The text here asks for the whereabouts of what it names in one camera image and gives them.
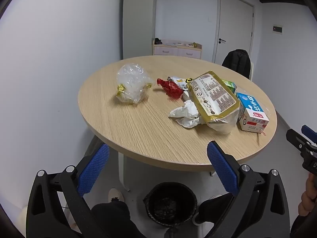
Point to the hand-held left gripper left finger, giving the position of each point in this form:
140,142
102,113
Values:
94,171

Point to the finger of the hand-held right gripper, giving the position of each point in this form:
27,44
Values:
309,132
296,138

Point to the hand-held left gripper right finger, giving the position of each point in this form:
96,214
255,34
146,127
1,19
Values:
223,171

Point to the black trash bin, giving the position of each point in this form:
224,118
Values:
171,208

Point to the green medicine box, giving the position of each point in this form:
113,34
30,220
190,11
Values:
229,84

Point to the yellow white snack wrapper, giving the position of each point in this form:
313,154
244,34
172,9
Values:
179,81

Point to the person's right forearm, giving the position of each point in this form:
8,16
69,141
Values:
304,228

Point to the person's right hand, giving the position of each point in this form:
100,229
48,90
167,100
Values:
309,198

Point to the white shoe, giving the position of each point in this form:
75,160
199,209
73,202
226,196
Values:
116,194
197,218

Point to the person's right leg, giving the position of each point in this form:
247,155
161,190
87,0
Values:
210,208

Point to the person's leg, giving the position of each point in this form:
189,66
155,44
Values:
111,215
210,208

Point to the person's left leg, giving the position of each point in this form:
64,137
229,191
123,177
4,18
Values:
111,215

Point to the blue white milk carton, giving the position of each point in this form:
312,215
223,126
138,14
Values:
250,114

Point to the round wooden table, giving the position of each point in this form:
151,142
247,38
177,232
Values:
148,133

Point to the crumpled white tissue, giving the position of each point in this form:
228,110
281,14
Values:
187,111

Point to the large olive food package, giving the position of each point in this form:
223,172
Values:
213,96

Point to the white chair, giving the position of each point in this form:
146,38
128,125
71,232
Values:
251,72

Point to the red net bag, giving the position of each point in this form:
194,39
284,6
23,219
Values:
172,90

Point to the black backpack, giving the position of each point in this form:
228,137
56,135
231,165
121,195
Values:
236,62

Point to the crumpled clear plastic bag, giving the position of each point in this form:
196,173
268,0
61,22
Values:
132,79

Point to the pink drawer cabinet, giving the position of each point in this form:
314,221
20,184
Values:
173,52

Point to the white door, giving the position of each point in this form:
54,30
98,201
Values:
235,24

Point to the white papers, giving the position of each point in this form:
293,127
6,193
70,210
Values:
173,43

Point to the dark object on cabinet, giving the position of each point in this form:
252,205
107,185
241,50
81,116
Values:
157,41

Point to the tall white cabinet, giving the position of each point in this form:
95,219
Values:
138,17

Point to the dark wall panel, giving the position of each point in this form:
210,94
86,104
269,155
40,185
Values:
277,28

